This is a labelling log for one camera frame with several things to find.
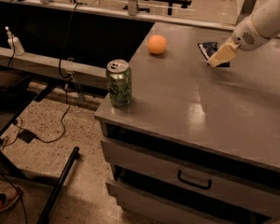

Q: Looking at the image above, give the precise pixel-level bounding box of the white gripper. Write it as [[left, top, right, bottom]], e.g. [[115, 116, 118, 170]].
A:
[[207, 16, 269, 67]]

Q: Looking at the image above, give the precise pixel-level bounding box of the dark blue rxbar wrapper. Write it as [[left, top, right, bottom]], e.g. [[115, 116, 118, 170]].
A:
[[198, 42, 217, 60]]

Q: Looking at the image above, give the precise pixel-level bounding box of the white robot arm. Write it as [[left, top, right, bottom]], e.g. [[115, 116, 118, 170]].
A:
[[207, 0, 280, 67]]

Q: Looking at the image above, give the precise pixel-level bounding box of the orange fruit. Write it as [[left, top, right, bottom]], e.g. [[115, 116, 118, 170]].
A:
[[147, 35, 167, 55]]

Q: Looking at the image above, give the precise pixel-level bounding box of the green soda can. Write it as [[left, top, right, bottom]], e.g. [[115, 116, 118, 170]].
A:
[[105, 59, 133, 106]]

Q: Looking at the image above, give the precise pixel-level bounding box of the grey metal railing shelf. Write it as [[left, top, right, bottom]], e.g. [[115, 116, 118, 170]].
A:
[[0, 47, 106, 90]]

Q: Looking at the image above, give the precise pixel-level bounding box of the lower grey drawer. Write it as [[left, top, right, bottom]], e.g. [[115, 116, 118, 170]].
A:
[[105, 176, 270, 224]]

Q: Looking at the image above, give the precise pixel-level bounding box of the white spray bottle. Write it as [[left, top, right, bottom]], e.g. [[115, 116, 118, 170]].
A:
[[5, 26, 25, 56]]

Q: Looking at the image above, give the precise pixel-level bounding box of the black power adapter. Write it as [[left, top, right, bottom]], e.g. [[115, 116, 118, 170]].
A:
[[17, 129, 35, 144]]

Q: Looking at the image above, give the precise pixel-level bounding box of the dark side desk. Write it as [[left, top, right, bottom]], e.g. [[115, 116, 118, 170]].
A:
[[0, 70, 57, 186]]

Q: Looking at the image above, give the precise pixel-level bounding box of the black metal table leg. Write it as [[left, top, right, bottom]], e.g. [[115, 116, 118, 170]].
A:
[[36, 147, 79, 224]]

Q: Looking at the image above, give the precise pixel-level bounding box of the red and white sneaker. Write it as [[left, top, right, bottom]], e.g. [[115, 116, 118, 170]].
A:
[[0, 187, 21, 213]]

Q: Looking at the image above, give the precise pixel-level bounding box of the grey drawer with black handle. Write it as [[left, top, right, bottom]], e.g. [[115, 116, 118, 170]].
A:
[[101, 139, 280, 224]]

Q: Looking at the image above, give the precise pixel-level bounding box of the black power cable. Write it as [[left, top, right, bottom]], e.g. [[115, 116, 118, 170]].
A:
[[0, 2, 84, 147]]

